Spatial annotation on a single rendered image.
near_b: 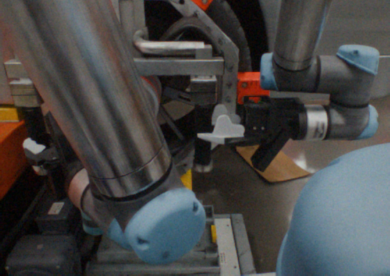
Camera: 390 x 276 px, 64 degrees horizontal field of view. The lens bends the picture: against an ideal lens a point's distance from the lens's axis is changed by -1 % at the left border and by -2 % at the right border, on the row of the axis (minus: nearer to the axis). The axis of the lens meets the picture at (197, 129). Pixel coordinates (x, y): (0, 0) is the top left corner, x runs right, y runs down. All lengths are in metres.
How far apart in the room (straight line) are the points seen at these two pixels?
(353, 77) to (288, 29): 0.18
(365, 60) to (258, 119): 0.22
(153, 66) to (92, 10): 0.41
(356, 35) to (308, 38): 0.61
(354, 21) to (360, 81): 0.50
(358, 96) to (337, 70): 0.07
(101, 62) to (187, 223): 0.16
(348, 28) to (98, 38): 0.98
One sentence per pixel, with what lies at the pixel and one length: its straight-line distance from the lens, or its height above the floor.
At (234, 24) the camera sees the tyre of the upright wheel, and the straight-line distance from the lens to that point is 0.89.
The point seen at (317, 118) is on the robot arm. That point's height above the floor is 0.87.
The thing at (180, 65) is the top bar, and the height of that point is 0.97.
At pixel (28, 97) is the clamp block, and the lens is 0.67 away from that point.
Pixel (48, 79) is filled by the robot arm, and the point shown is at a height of 1.06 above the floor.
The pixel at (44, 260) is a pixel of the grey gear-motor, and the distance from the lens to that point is 1.05.
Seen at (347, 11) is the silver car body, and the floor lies 1.04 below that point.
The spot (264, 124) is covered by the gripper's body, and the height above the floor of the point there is 0.86.
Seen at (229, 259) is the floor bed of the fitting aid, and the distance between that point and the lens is 1.40.
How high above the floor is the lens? 1.12
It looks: 25 degrees down
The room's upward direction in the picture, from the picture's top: straight up
